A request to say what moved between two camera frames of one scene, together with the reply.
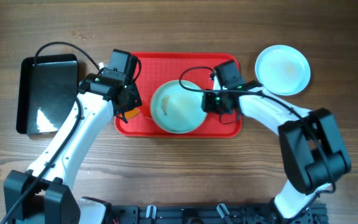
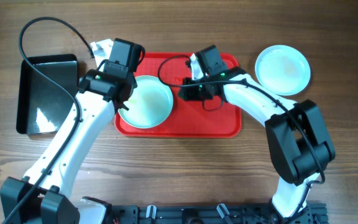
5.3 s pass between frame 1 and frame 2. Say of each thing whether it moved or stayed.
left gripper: stayed
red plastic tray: stayed
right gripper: moved
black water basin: stayed
